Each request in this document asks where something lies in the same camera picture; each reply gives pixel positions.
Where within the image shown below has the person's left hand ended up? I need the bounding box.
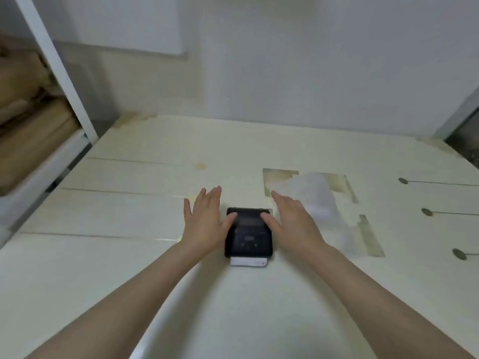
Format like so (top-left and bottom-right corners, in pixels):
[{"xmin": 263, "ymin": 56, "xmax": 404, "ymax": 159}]
[{"xmin": 181, "ymin": 185, "xmax": 239, "ymax": 255}]

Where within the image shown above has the person's right hand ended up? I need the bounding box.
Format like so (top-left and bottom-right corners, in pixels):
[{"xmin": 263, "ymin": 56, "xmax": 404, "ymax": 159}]
[{"xmin": 260, "ymin": 190, "xmax": 330, "ymax": 265}]

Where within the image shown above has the translucent plastic bag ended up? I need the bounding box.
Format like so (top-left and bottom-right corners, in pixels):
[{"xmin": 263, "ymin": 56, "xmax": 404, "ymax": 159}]
[{"xmin": 275, "ymin": 172, "xmax": 362, "ymax": 258}]

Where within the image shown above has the black portable printer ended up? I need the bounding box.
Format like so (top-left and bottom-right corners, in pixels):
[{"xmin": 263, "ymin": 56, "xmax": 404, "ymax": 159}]
[{"xmin": 224, "ymin": 207, "xmax": 274, "ymax": 260}]

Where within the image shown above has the white paper sheet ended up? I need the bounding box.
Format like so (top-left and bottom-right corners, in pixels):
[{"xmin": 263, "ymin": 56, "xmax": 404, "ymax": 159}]
[{"xmin": 230, "ymin": 256, "xmax": 269, "ymax": 268}]

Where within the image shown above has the person's right forearm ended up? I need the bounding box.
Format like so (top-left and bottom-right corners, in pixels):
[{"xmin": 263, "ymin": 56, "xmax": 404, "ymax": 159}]
[{"xmin": 305, "ymin": 245, "xmax": 474, "ymax": 359}]

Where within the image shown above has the person's left forearm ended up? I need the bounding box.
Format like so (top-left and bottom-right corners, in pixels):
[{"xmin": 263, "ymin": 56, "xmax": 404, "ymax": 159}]
[{"xmin": 22, "ymin": 241, "xmax": 222, "ymax": 359}]

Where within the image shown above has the flat brown cardboard box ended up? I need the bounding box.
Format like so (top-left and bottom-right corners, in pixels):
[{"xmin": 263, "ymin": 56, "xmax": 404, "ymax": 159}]
[
  {"xmin": 0, "ymin": 115, "xmax": 81, "ymax": 197},
  {"xmin": 0, "ymin": 99, "xmax": 74, "ymax": 158}
]

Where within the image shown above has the white metal shelf rack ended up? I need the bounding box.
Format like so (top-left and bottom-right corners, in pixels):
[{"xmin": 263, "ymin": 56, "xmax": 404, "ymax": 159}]
[{"xmin": 0, "ymin": 0, "xmax": 100, "ymax": 247}]

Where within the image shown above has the crumpled brown cardboard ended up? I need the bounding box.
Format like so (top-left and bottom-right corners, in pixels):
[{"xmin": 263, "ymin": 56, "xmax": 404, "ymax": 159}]
[{"xmin": 0, "ymin": 44, "xmax": 57, "ymax": 126}]

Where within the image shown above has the white metal post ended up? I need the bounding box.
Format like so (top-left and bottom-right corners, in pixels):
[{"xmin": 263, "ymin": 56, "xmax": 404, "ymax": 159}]
[{"xmin": 432, "ymin": 84, "xmax": 479, "ymax": 141}]

